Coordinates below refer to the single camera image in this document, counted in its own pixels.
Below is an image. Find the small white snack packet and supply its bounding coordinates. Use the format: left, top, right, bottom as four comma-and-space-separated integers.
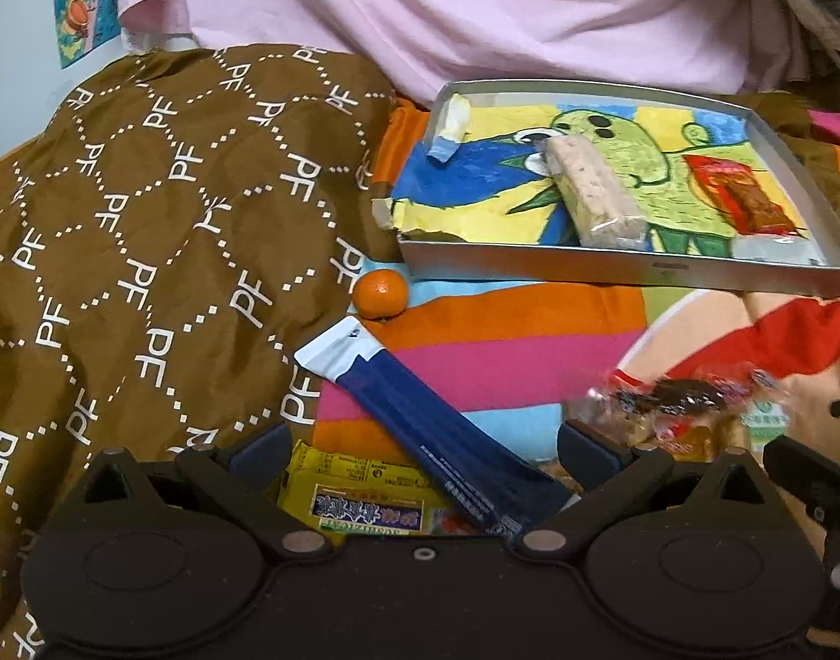
427, 95, 472, 164

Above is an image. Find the grey tray with colourful drawing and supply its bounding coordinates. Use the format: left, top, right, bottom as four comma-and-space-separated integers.
372, 80, 840, 296

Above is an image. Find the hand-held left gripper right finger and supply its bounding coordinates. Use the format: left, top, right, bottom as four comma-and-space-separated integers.
512, 419, 765, 561

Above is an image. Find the clear wrapped nougat bar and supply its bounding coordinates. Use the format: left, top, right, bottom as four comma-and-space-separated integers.
542, 135, 649, 250

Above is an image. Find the mandarin orange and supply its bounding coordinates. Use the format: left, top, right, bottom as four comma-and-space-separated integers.
352, 269, 410, 321

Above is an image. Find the long blue white packet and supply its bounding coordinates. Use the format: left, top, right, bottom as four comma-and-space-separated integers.
294, 316, 573, 537

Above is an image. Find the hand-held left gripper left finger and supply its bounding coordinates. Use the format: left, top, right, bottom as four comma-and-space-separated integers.
83, 422, 333, 558

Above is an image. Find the brown patterned blanket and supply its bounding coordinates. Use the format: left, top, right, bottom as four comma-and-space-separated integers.
0, 43, 400, 660

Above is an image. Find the pink cloth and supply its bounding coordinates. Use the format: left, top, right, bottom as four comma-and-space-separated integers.
114, 0, 806, 107

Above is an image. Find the yellow snack packet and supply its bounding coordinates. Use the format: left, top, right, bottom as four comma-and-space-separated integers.
277, 441, 476, 549

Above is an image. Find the wall poster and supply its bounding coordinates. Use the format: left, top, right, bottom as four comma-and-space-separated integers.
52, 0, 122, 70

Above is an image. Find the clear red print snack packet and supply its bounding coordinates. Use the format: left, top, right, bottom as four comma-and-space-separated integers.
564, 364, 788, 461

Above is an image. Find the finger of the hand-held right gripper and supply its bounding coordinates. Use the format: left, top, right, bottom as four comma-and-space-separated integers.
764, 434, 840, 606

